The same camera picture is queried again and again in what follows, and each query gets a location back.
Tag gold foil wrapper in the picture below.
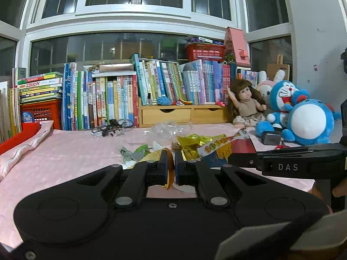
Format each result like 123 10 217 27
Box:
177 134 227 160

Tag green plastic wrapper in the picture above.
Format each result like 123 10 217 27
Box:
120 144 151 163

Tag large white paper sheet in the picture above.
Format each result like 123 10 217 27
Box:
143 142 196 198

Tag red basket on books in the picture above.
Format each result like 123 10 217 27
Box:
185 43 225 62

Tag stack of flat books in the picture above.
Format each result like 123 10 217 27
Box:
17 72 63 104

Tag person's right hand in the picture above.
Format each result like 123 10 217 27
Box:
310 179 346 214

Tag round blue white plush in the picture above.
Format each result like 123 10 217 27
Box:
282 99 342 146

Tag clear plastic bag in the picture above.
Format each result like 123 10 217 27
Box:
143 121 192 146

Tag red scissors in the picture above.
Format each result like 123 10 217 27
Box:
275 144 289 150

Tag grey black small device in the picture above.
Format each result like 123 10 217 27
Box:
261 131 282 146

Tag wooden drawer organizer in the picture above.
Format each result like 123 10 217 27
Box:
138 100 228 127

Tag blue yarn ball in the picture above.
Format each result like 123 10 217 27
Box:
156 96 171 106

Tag blue Doraemon plush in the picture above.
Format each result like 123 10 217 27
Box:
255 80 309 142

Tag brown-haired doll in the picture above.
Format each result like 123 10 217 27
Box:
227 79 267 127

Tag right upright book row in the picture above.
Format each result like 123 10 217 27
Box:
132 54 236 106

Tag upright book row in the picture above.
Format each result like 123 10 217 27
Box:
132 54 236 106
61 62 139 131

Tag pink white bunny plush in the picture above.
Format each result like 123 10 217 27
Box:
256 69 285 116

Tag middle upright book row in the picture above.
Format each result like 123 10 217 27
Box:
61 62 139 131

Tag red plastic basket left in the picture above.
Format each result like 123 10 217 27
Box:
20 99 62 130

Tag red tray box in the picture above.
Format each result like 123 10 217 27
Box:
0 122 41 154

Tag pink toy house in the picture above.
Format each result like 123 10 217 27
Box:
224 27 250 68

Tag left upright book group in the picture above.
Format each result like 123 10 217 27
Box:
1 68 26 143

